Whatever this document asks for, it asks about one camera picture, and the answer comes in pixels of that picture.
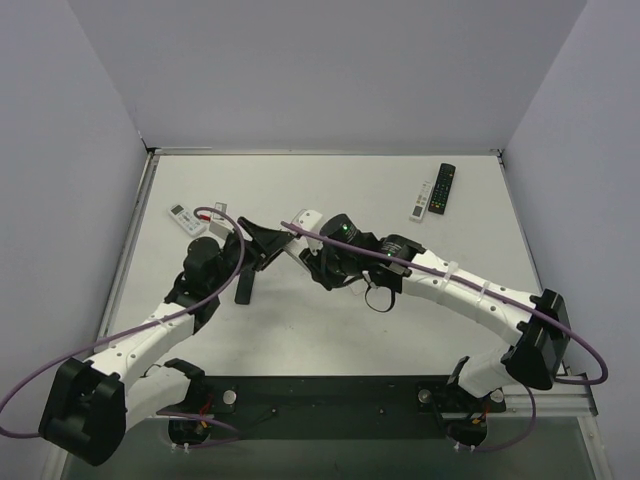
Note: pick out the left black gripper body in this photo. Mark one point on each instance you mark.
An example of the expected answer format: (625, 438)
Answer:
(248, 259)

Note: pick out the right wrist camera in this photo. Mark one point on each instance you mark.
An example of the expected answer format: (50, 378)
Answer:
(312, 221)

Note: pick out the black TV remote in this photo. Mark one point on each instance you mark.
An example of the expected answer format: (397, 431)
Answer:
(441, 189)

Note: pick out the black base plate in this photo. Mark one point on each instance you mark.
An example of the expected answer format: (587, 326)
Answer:
(219, 409)

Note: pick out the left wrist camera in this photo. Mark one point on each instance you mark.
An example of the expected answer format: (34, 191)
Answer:
(218, 225)

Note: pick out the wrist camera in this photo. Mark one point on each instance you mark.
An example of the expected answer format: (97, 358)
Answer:
(218, 225)
(312, 221)

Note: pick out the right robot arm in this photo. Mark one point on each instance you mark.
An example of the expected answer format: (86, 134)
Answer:
(533, 328)

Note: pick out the black remote control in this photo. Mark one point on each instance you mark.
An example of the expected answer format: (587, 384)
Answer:
(244, 287)

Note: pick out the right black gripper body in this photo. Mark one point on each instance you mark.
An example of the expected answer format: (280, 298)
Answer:
(312, 262)

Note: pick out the white AC remote left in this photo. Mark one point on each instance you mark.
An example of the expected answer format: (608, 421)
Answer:
(186, 220)

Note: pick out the long white slim remote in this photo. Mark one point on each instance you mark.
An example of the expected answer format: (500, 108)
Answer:
(295, 247)

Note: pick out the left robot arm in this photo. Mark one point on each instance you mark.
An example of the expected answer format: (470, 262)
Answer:
(94, 402)

